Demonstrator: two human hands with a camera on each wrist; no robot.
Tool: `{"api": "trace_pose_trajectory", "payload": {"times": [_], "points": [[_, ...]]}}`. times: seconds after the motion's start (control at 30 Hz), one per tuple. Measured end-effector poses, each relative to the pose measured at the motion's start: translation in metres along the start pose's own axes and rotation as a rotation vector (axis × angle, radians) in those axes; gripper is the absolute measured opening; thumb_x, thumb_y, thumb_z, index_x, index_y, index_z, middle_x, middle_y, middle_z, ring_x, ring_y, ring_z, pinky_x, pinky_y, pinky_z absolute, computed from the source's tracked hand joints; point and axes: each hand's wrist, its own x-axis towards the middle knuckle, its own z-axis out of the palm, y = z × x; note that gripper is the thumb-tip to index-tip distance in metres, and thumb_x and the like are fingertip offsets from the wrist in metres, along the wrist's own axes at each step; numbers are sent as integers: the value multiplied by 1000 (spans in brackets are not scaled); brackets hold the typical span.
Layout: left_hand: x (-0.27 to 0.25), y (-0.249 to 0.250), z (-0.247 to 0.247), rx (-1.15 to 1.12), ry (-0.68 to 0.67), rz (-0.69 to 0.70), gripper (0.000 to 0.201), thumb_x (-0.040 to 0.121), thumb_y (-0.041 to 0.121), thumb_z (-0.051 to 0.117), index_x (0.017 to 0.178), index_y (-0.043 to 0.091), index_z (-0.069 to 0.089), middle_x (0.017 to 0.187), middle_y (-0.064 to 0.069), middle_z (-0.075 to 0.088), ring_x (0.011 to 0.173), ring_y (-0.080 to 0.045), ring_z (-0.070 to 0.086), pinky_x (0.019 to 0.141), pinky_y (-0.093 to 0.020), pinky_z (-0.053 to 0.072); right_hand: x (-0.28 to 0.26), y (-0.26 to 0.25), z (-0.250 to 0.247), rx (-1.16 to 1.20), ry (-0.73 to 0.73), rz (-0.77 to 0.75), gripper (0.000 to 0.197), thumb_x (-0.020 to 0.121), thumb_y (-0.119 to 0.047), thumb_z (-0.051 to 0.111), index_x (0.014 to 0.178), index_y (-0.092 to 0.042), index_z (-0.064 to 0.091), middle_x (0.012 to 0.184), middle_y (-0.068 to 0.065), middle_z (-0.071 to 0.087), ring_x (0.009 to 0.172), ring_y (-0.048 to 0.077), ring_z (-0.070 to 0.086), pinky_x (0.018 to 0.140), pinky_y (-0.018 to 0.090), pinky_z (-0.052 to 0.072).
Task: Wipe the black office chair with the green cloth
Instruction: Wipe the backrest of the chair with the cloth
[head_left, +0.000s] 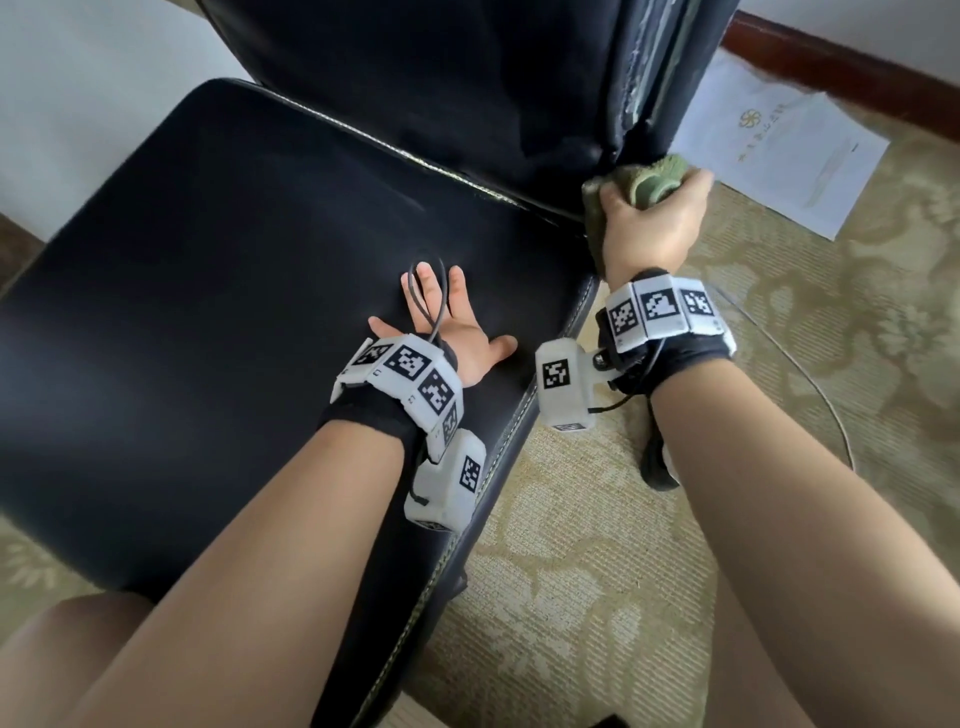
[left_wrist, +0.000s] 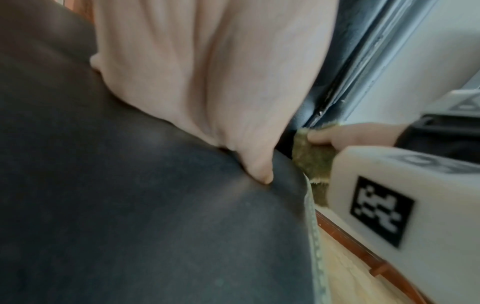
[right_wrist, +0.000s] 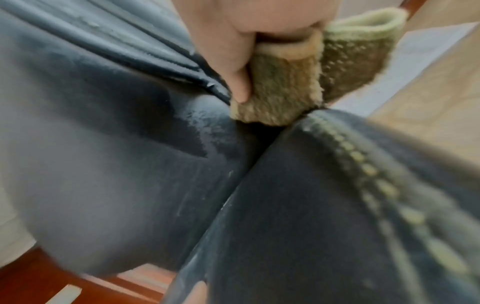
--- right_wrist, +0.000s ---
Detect person's right hand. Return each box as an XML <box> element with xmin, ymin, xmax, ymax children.
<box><xmin>170</xmin><ymin>0</ymin><xmax>343</xmax><ymax>104</ymax></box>

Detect person's left hand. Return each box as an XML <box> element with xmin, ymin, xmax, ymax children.
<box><xmin>183</xmin><ymin>281</ymin><xmax>210</xmax><ymax>304</ymax></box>

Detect green cleaning cloth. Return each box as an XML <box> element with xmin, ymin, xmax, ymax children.
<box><xmin>228</xmin><ymin>7</ymin><xmax>410</xmax><ymax>127</ymax></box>

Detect black leather chair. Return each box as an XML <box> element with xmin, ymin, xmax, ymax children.
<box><xmin>0</xmin><ymin>0</ymin><xmax>480</xmax><ymax>304</ymax></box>

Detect white door notice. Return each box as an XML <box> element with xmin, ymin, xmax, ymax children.
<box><xmin>44</xmin><ymin>283</ymin><xmax>84</xmax><ymax>304</ymax></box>

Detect white paper sheet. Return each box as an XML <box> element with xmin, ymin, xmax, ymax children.
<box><xmin>333</xmin><ymin>24</ymin><xmax>480</xmax><ymax>117</ymax></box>

